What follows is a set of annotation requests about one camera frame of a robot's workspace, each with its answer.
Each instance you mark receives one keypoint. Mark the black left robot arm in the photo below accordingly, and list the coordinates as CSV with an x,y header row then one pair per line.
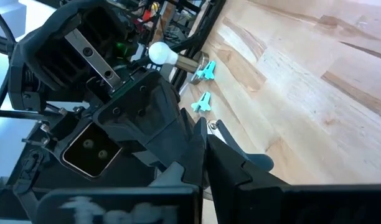
x,y
131,175

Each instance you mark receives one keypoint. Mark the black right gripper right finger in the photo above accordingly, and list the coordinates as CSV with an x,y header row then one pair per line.
x,y
302,205

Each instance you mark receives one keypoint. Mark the black aluminium table frame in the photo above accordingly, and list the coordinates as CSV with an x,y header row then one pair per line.
x,y
206,28

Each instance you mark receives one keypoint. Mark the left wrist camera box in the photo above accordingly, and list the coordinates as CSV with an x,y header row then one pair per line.
x,y
87,152

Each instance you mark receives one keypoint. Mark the white bulb on round base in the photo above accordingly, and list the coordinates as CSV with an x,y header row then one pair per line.
x,y
161,53

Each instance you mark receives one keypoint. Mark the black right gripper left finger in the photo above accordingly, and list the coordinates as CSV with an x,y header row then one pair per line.
x,y
115,208

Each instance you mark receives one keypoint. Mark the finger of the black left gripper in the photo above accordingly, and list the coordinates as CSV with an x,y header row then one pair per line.
x,y
153,118
231,140

